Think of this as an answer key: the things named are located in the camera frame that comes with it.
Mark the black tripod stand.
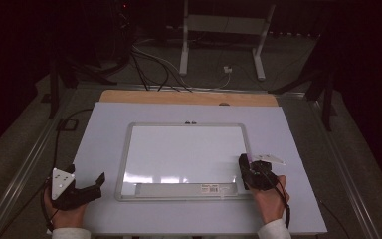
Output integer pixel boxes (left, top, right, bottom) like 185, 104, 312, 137
268, 31, 338, 132
47, 54, 117, 120

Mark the black floor cable bundle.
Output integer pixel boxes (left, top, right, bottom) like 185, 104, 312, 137
129, 49, 194, 94

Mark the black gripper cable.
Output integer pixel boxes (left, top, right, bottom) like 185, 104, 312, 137
262, 165, 352, 239
39, 108, 95, 233

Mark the dark equipment rack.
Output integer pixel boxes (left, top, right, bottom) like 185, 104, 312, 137
110, 0, 135, 63

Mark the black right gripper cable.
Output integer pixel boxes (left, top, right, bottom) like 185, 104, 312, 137
262, 165, 352, 239

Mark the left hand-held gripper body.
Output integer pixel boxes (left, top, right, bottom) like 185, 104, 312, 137
50, 167, 102, 211

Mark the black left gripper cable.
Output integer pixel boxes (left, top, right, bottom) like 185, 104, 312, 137
39, 108, 95, 233

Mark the white table cover sheet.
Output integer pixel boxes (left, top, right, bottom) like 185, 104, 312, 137
70, 101, 328, 237

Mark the white framed whiteboard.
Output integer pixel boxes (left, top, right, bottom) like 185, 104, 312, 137
113, 121, 259, 203

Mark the black square floor plate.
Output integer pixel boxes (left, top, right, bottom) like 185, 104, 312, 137
56, 118, 80, 132

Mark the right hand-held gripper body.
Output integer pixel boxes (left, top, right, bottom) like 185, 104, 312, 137
244, 152, 287, 192

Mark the black and purple whiteboard eraser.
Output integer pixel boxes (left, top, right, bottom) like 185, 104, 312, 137
238, 152, 255, 191

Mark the person's left hand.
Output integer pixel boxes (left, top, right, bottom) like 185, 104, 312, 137
42, 188, 88, 231

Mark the person's right hand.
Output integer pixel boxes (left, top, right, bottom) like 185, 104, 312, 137
252, 174, 290, 226

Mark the white metal stand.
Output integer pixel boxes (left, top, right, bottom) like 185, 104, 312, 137
178, 0, 277, 82

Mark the white floor cable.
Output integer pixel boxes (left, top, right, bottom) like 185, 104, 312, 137
131, 44, 232, 91

